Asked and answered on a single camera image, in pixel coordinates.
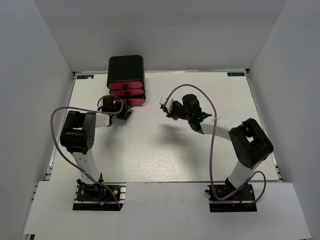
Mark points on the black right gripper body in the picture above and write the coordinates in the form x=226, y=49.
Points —
x=178, y=111

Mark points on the pink bottom drawer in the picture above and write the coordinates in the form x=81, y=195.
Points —
x=134, y=101

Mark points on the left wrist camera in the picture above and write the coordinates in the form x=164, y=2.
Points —
x=100, y=101

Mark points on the black drawer cabinet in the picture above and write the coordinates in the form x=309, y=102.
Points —
x=126, y=68

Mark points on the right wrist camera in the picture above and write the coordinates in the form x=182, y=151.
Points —
x=166, y=104

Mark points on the pink top drawer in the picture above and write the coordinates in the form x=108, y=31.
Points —
x=125, y=85

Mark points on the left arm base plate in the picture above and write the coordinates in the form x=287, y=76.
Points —
x=97, y=198

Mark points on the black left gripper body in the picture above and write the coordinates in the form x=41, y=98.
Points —
x=122, y=113

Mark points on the pink drawer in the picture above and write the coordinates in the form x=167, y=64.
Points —
x=125, y=85
x=134, y=101
x=127, y=93

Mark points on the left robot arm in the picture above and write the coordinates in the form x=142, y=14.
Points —
x=78, y=134

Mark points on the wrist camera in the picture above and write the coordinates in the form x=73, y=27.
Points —
x=166, y=104
x=100, y=101

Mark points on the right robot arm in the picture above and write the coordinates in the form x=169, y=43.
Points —
x=250, y=143

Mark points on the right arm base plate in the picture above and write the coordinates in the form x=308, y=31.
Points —
x=240, y=202

